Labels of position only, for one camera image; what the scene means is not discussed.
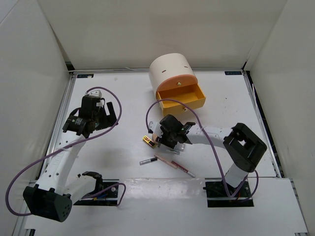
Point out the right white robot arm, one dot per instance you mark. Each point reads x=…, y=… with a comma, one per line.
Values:
x=244, y=147

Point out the silver black mascara tube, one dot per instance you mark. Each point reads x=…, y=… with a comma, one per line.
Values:
x=144, y=162

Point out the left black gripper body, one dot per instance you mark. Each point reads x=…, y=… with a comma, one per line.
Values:
x=95, y=117

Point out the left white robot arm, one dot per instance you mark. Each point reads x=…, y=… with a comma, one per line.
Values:
x=51, y=197

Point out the pink pencil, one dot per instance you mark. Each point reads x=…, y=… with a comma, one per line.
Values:
x=165, y=161

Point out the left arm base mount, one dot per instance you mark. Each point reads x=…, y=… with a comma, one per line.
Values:
x=107, y=192

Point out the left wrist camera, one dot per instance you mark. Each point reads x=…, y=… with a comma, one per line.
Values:
x=95, y=93

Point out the yellow drawer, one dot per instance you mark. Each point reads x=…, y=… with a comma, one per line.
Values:
x=191, y=95

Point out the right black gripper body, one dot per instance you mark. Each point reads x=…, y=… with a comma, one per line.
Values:
x=167, y=138

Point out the gold black lipstick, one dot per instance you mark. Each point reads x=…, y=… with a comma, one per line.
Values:
x=149, y=141

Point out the clear plastic tube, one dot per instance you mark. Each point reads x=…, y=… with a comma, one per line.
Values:
x=178, y=148

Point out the cream drawer organizer box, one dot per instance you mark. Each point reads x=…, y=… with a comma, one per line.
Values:
x=167, y=66

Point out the pink top drawer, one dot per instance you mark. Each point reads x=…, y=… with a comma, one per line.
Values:
x=177, y=81

